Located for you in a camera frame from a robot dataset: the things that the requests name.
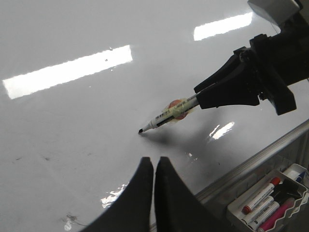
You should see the white whiteboard with aluminium frame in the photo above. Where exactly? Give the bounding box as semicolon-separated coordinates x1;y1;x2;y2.
0;0;309;232

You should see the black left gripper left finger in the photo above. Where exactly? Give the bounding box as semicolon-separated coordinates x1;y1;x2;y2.
83;157;154;232

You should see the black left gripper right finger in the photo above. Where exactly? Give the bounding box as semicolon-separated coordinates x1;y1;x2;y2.
154;157;232;232

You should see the red capped whiteboard marker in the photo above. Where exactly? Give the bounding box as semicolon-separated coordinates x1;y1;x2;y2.
242;177;281;215

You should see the black whiteboard marker pen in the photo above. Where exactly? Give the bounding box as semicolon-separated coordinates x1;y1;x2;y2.
138;95;198;134

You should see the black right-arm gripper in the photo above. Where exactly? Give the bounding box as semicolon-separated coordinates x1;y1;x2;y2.
194;13;309;115

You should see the red round magnet with tape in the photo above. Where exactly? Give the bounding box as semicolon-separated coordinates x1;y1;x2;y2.
162;98;194;122

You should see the pink highlighter pen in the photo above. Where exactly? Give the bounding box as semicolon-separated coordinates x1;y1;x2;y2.
257;197;295;232

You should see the black capped whiteboard marker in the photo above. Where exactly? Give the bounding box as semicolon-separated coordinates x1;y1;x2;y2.
241;196;280;231

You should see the white plastic marker tray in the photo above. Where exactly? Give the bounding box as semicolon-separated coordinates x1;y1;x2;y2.
226;163;309;232

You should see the white bottle with blue label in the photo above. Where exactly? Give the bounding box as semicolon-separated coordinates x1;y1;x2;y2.
283;168;307;187

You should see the grey robot arm link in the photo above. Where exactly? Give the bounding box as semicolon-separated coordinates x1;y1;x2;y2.
247;0;303;26

